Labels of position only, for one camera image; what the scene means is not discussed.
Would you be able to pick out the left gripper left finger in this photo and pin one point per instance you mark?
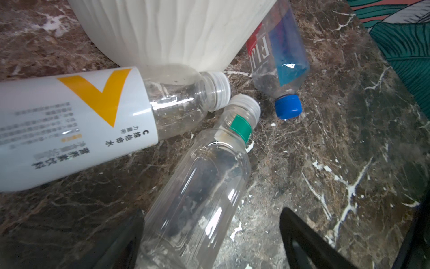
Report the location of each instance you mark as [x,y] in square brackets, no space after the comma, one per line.
[119,249]

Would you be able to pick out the cream ribbed waste bin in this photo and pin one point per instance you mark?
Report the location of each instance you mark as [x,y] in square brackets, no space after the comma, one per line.
[205,35]

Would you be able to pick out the white bottle yellow triangle label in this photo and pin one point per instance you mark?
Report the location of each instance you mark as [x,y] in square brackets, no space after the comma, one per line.
[52,127]

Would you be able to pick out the black front rail frame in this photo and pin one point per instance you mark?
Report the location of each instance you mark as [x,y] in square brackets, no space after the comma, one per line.
[415,250]

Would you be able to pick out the clear bottle green cap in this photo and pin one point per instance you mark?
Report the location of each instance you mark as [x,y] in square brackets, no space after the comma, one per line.
[188,222]

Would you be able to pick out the clear crushed bottle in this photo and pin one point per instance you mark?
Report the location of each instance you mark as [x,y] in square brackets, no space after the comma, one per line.
[278,59]

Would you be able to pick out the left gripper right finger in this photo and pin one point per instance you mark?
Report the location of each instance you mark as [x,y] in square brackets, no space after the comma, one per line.
[305,248]

